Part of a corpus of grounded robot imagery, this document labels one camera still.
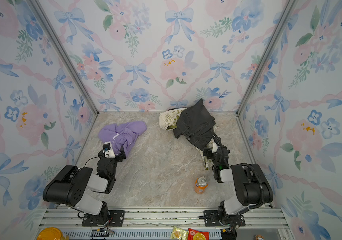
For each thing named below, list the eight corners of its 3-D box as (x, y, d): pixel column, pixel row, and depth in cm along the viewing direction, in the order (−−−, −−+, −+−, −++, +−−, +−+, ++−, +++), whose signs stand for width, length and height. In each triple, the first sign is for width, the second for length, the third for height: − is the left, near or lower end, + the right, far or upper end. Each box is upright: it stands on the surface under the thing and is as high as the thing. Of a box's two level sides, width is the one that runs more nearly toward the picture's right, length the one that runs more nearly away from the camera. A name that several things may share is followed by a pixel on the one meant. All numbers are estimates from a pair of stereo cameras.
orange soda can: (194, 195, 83) (197, 188, 74) (193, 183, 87) (196, 176, 78) (204, 195, 83) (208, 188, 74) (203, 183, 87) (206, 176, 78)
